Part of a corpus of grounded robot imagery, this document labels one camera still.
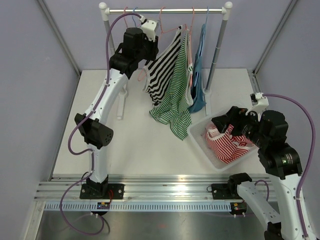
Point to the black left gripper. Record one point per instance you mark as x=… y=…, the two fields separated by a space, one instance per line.
x=153 y=45

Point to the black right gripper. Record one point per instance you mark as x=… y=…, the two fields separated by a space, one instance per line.
x=235 y=116

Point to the red white striped tank top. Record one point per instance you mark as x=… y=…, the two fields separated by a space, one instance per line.
x=226 y=147

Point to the black white striped tank top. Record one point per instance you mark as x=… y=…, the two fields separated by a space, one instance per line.
x=160 y=71

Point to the green white striped tank top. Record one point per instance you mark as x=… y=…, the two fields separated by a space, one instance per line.
x=174 y=108

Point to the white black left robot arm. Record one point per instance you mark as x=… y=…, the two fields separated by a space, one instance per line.
x=92 y=124

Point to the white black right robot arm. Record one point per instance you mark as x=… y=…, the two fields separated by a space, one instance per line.
x=281 y=162

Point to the blue tank top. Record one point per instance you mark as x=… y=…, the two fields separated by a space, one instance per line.
x=197 y=89

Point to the white plastic basket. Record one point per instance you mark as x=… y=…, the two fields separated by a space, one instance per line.
x=196 y=132

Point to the white silver clothes rack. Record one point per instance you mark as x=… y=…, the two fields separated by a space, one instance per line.
x=225 y=11

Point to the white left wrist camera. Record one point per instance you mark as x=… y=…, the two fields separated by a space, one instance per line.
x=150 y=26

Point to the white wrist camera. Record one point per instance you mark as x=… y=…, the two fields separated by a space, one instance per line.
x=150 y=26
x=260 y=103

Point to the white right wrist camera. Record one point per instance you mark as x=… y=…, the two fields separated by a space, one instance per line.
x=260 y=103

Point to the blue wire hanger rightmost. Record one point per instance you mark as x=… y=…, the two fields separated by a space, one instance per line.
x=207 y=16

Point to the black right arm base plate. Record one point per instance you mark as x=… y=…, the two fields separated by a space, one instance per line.
x=221 y=191

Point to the aluminium mounting rail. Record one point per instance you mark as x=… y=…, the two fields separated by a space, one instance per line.
x=153 y=188

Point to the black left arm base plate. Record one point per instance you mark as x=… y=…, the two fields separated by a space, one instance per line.
x=114 y=191

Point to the white slotted cable duct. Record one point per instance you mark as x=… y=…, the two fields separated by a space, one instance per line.
x=125 y=206

